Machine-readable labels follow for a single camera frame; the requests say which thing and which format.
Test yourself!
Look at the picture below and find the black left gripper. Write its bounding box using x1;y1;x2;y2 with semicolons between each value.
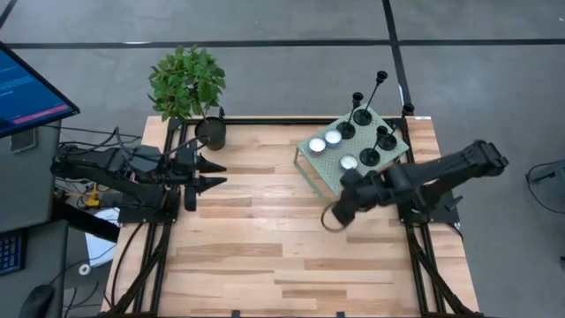
171;140;229;213

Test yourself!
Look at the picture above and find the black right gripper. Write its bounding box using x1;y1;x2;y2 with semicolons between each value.
330;167;401;227

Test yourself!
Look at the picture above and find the dark blue floral candle tin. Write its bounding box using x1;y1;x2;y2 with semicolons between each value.
339;153;359;173

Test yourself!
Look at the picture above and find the black candlestick holder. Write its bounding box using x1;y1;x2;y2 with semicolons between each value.
352;69;389;128
335;91;365;141
377;102;416;153
358;125;390;168

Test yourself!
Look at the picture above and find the red patterned candle tin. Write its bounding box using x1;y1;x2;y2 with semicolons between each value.
307;135;328;155

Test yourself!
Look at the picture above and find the green perforated metal shelf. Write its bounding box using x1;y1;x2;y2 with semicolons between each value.
292;102;411;209

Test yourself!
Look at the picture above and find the green leafy artificial plant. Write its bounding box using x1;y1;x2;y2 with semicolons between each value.
147;42;228;123

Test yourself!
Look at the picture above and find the white paper sheet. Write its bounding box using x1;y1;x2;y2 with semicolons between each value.
84;207;121;269

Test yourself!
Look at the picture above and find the grey desk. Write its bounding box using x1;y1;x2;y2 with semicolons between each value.
0;119;70;318

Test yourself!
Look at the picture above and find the computer monitor with blue screen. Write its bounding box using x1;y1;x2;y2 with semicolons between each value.
0;41;81;139

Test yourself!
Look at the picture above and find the black computer mouse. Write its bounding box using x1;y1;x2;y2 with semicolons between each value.
18;284;57;318

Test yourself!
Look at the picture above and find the backlit computer keyboard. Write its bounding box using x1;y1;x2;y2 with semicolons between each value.
0;229;26;277

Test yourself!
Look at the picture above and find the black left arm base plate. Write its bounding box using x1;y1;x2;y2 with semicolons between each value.
117;205;181;225

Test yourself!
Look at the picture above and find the black aluminium table frame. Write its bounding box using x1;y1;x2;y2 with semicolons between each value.
103;115;485;318

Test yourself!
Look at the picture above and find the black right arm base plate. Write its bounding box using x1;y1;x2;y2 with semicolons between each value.
395;188;461;225

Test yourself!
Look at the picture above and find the yellow cable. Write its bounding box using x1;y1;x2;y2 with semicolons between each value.
65;180;103;208

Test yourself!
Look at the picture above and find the thin black cable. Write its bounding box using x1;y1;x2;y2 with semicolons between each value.
43;125;143;140

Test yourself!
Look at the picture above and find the thick black cable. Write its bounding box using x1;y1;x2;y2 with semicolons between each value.
109;223;147;310

